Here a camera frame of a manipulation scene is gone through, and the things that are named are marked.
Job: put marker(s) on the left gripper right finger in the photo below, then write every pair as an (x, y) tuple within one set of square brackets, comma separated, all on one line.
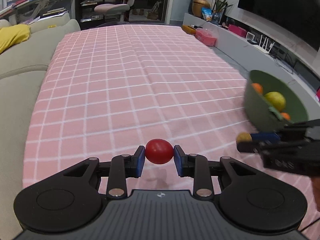
[(202, 170)]

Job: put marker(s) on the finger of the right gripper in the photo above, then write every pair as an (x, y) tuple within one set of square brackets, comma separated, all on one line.
[(257, 146), (293, 132)]

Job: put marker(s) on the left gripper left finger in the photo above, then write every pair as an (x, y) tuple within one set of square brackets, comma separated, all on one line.
[(107, 179)]

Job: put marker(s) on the large yellow-green pear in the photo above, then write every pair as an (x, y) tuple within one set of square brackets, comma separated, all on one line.
[(277, 100)]

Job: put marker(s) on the red cherry tomato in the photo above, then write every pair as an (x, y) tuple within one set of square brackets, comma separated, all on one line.
[(159, 151)]

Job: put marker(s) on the brown longan far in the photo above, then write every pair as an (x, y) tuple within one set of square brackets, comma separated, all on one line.
[(243, 137)]

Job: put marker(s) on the orange mandarin left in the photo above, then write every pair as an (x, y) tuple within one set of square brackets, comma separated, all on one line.
[(286, 116)]

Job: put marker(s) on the green plastic colander bowl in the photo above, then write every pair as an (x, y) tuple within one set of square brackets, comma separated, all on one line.
[(261, 113)]

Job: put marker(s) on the white wifi router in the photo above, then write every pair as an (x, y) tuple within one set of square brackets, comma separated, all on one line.
[(265, 44)]

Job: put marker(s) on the white tv console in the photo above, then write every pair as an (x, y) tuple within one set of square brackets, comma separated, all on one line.
[(252, 57)]

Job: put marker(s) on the magenta box on console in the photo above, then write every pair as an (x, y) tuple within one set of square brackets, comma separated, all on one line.
[(237, 30)]

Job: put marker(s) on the pink storage box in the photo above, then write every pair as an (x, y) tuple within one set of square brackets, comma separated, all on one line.
[(205, 36)]

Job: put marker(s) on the black television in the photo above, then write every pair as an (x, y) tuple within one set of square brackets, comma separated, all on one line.
[(300, 17)]

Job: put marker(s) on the orange box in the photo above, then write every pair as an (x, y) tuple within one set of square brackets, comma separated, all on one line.
[(190, 29)]

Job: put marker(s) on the beige sofa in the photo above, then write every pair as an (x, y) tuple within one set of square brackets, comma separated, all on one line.
[(23, 67)]

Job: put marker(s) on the blue snack bag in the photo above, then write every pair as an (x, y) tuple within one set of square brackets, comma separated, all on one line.
[(206, 14)]

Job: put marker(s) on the green potted plant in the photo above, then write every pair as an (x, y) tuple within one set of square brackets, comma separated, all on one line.
[(218, 8)]

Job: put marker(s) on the golden vase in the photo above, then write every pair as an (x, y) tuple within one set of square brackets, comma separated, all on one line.
[(197, 7)]

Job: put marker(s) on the yellow cushion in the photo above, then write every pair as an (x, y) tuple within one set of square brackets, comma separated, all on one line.
[(13, 35)]

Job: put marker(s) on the desk with books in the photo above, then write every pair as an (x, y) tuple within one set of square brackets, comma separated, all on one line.
[(27, 10)]

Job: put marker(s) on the orange mandarin by handle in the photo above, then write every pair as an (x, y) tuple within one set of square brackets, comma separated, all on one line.
[(258, 88)]

